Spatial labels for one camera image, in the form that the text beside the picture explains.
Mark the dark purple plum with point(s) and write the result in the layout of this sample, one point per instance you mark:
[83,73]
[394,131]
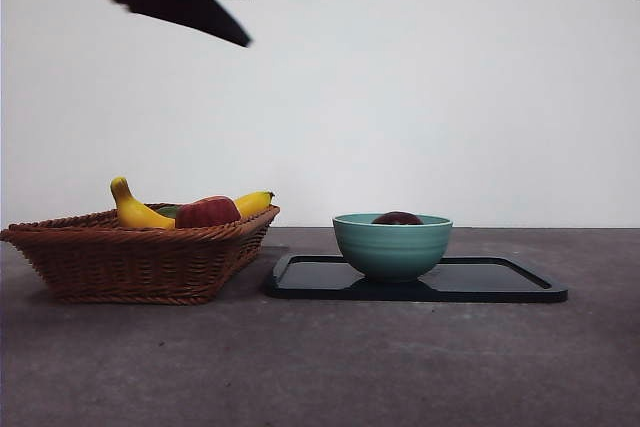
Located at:
[397,219]

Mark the teal ceramic bowl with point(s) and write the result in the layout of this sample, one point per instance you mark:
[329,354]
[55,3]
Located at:
[392,252]

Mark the red ribbed pepper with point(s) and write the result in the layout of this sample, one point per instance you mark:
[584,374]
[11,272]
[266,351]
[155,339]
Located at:
[207,212]

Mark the black rectangular tray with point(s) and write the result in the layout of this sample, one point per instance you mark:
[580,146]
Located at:
[480,282]

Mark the yellow banana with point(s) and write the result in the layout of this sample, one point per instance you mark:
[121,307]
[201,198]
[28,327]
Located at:
[130,212]

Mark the brown wicker basket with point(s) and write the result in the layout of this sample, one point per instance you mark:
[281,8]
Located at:
[135,267]

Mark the green vegetable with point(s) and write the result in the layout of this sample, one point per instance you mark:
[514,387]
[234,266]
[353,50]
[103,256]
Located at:
[169,210]

